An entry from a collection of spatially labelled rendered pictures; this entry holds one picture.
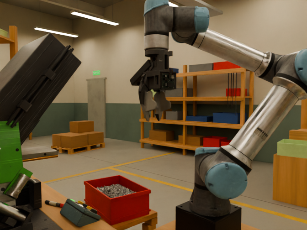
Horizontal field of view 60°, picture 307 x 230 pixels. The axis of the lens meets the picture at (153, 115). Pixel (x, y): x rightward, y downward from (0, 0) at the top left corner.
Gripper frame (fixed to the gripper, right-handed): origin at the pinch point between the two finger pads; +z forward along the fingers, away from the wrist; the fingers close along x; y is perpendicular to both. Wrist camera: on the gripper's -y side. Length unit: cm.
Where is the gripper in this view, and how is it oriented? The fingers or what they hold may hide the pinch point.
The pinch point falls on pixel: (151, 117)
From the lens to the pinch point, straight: 83.6
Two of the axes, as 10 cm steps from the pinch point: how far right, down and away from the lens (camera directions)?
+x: 7.5, -0.4, 6.7
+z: 0.0, 10.0, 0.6
